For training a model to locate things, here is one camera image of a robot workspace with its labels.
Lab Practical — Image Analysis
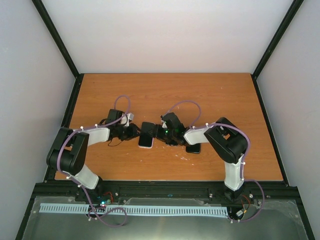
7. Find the metal base plate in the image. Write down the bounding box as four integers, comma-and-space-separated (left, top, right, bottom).
22, 197, 308, 240

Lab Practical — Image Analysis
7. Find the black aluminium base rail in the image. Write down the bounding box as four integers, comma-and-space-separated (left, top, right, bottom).
31, 180, 302, 206

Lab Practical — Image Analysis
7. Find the black phone case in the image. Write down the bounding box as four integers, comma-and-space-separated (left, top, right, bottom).
185, 144, 202, 155

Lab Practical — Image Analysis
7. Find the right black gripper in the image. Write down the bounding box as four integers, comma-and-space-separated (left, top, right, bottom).
146, 124, 176, 143

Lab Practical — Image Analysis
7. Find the black frame post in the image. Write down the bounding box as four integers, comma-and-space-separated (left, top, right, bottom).
251, 0, 304, 82
32, 0, 80, 79

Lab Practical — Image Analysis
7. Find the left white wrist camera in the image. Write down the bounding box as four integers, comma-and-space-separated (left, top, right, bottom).
120, 112, 134, 127

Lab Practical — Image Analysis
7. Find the left black frame post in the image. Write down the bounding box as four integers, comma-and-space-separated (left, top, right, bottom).
32, 0, 80, 79

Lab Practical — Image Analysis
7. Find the right black frame post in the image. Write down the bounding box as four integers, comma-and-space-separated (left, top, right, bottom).
251, 0, 304, 82

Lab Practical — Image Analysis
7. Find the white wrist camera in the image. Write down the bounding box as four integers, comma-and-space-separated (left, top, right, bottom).
160, 115, 168, 129
120, 112, 134, 127

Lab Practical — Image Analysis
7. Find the black smartphone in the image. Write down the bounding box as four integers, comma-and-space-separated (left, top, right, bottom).
138, 121, 156, 148
185, 144, 202, 154

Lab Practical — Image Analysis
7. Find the pink translucent phone case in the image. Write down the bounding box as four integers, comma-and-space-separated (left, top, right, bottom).
137, 121, 156, 150

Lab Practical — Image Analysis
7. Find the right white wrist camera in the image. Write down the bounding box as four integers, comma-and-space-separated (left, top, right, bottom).
160, 115, 168, 129

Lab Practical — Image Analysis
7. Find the light blue slotted cable duct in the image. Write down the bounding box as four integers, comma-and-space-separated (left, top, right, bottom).
38, 203, 228, 218

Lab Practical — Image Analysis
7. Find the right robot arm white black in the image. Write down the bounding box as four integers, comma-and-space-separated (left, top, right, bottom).
148, 112, 251, 202

